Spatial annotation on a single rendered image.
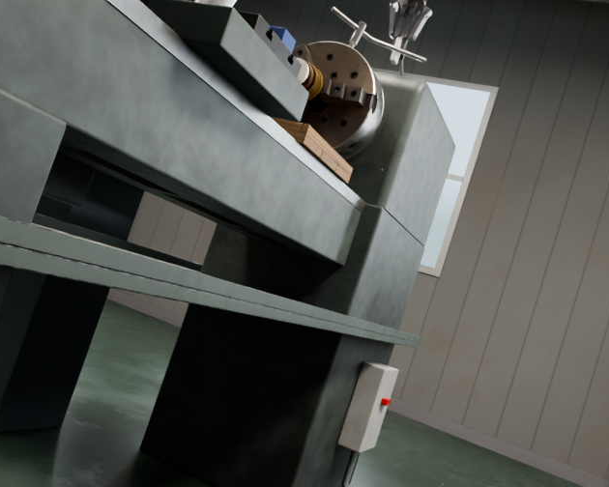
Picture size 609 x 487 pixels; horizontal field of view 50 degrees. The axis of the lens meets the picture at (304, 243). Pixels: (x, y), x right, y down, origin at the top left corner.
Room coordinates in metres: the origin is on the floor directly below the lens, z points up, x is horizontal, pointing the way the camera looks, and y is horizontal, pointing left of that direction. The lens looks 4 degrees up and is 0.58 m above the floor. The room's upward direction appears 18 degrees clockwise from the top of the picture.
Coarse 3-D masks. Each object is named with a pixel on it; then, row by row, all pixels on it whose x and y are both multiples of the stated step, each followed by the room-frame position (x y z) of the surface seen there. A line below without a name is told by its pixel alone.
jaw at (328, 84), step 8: (328, 80) 1.57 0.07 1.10; (328, 88) 1.57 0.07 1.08; (336, 88) 1.59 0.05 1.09; (344, 88) 1.59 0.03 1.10; (352, 88) 1.59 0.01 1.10; (360, 88) 1.58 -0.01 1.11; (320, 96) 1.61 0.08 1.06; (328, 96) 1.59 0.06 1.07; (336, 96) 1.58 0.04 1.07; (344, 96) 1.60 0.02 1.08; (352, 96) 1.59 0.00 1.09; (360, 96) 1.58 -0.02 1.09; (368, 96) 1.61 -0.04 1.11; (328, 104) 1.66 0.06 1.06; (336, 104) 1.64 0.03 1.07; (344, 104) 1.63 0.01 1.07; (352, 104) 1.62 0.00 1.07; (360, 104) 1.60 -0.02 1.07; (368, 104) 1.61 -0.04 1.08
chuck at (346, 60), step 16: (320, 48) 1.68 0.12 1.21; (336, 48) 1.67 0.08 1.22; (352, 48) 1.65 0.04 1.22; (320, 64) 1.68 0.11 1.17; (336, 64) 1.66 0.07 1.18; (352, 64) 1.64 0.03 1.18; (368, 64) 1.63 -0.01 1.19; (336, 80) 1.65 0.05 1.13; (352, 80) 1.64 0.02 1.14; (368, 80) 1.62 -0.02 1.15; (320, 112) 1.66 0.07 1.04; (336, 112) 1.64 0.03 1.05; (352, 112) 1.63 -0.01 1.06; (368, 112) 1.61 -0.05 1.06; (320, 128) 1.65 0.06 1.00; (336, 128) 1.64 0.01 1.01; (352, 128) 1.62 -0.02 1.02; (368, 128) 1.65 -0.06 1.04; (336, 144) 1.63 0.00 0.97
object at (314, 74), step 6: (312, 66) 1.56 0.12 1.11; (312, 72) 1.54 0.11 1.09; (318, 72) 1.58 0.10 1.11; (306, 78) 1.53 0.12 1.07; (312, 78) 1.54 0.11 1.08; (318, 78) 1.56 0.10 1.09; (306, 84) 1.53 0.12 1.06; (312, 84) 1.55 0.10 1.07; (318, 84) 1.57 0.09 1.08; (312, 90) 1.56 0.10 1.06; (318, 90) 1.57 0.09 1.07; (312, 96) 1.58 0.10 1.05
